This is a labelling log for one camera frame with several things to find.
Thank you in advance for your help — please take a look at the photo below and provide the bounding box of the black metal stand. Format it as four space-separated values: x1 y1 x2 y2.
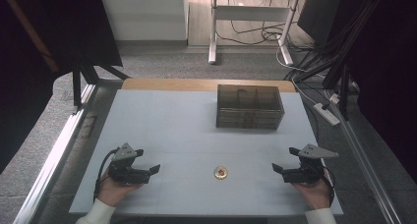
323 63 350 121
72 61 131 109

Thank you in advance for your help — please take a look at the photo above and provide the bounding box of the white cabinet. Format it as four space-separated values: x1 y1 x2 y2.
99 0 191 41

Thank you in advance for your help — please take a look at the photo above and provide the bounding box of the white power strip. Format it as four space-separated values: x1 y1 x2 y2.
313 101 341 127

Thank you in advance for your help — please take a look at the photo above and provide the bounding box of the black curtain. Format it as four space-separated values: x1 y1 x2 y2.
0 0 124 175
328 0 417 183

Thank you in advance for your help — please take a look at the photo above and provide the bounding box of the round gold and red badge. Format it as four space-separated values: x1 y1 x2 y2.
213 165 229 181

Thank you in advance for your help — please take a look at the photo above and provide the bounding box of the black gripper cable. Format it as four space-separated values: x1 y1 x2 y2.
92 147 120 203
323 166 336 208

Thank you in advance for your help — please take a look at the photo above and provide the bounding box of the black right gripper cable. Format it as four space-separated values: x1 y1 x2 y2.
323 166 336 208

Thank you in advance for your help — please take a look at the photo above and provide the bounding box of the person's left hand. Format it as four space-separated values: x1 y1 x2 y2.
96 167 146 208

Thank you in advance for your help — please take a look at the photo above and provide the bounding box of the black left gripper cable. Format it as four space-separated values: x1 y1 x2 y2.
92 147 120 203

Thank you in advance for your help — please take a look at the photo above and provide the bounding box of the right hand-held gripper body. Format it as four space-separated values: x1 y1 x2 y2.
280 143 339 186

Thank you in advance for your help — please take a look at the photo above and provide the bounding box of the white metal desk frame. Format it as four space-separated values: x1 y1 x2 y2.
208 0 301 67

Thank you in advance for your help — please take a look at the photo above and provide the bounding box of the transparent brown drawer organizer box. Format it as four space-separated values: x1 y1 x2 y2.
215 84 285 131

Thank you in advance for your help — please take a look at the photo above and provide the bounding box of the aluminium frame rail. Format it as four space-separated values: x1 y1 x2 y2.
324 89 394 224
13 83 98 224

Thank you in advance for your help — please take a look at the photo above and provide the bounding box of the wooden table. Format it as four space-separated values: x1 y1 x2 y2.
121 79 297 93

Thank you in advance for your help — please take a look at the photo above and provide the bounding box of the black cable bundle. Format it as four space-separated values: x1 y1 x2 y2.
284 0 388 84

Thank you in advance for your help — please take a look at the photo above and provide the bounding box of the person's right hand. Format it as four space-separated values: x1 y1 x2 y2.
291 169 332 210

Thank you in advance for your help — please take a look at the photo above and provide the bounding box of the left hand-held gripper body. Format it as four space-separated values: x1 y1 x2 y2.
107 142 152 186

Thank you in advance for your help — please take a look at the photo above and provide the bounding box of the white floor cable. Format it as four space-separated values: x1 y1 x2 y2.
275 46 328 107

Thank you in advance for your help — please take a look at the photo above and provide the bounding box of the dark monitor panel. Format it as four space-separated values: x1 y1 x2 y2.
296 0 342 45

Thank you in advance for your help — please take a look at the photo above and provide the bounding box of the black floor cable tangle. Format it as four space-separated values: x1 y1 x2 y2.
215 19 316 53

